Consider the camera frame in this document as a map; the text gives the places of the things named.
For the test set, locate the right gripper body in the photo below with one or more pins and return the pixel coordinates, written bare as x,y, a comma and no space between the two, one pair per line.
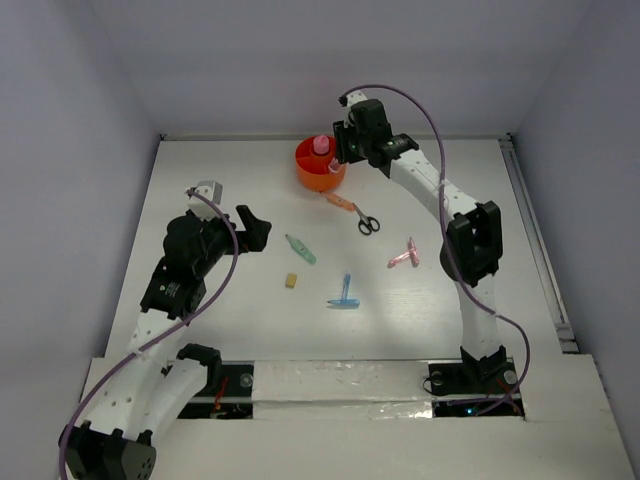
358,143

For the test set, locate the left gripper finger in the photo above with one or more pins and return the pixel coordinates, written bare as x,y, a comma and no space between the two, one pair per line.
247,218
257,234

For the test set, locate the clear blue capped glue bottle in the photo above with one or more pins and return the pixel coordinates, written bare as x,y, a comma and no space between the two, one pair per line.
334,166

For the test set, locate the tan eraser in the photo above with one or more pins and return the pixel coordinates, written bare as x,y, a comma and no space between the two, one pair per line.
290,280

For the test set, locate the black scissors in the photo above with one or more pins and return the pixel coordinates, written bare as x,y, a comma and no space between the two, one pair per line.
367,225

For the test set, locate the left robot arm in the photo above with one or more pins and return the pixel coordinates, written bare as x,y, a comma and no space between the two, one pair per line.
115,431

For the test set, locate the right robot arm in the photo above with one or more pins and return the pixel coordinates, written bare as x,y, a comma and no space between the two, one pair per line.
471,231

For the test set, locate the green highlighter pen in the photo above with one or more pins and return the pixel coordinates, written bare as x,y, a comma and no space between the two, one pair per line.
301,249

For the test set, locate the orange round organizer container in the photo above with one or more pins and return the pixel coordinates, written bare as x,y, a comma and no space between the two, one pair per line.
312,170

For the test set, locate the orange highlighter pen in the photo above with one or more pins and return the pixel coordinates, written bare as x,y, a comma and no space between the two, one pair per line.
339,201

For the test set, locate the blue pen flat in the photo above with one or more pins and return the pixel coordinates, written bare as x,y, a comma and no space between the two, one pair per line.
344,303

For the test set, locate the pink pen lower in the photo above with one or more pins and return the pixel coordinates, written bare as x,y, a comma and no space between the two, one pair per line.
400,258

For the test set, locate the pink pen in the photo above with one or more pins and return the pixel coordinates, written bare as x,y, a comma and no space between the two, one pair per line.
400,258
413,253

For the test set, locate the pink pen upper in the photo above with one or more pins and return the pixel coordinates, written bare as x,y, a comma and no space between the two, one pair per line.
413,253

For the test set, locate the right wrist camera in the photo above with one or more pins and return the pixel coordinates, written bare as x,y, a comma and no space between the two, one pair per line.
352,98

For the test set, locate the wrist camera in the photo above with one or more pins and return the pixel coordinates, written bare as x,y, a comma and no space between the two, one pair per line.
352,98
211,191

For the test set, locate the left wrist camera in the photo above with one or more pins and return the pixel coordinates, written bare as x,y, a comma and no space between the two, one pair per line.
211,191

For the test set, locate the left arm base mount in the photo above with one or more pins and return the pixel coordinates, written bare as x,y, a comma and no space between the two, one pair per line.
231,399

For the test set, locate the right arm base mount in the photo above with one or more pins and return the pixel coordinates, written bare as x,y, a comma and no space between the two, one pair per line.
456,394

